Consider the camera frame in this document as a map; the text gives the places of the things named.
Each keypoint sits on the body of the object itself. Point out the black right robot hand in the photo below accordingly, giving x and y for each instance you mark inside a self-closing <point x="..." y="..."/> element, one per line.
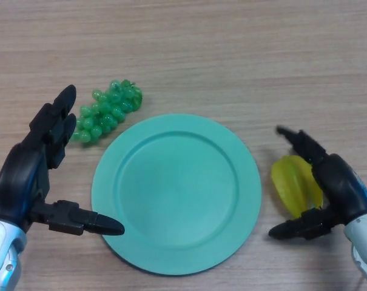
<point x="344" y="188"/>

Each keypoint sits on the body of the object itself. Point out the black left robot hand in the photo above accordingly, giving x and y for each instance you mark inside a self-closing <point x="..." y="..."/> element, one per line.
<point x="19" y="179"/>

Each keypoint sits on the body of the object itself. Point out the yellow starfruit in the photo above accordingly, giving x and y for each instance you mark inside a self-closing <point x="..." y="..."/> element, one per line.
<point x="292" y="185"/>

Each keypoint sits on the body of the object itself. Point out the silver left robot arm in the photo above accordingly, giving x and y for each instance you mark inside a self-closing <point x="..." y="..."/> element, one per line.
<point x="1" y="248"/>

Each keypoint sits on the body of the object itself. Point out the teal round plate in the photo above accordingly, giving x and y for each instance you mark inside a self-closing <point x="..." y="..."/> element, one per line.
<point x="177" y="194"/>

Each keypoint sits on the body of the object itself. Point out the green grape bunch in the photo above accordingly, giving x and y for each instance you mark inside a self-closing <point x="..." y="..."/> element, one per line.
<point x="107" y="112"/>

